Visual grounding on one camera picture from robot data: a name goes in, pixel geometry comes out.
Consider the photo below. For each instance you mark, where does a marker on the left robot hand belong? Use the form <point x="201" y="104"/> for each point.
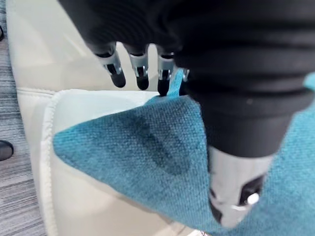
<point x="221" y="49"/>

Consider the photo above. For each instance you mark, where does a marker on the blue square fabric cushion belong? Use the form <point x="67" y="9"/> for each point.
<point x="123" y="147"/>

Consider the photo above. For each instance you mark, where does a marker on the cream leather tufted sofa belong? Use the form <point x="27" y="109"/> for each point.
<point x="61" y="61"/>

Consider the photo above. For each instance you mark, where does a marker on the dark right robot foot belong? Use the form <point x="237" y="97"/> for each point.
<point x="5" y="150"/>

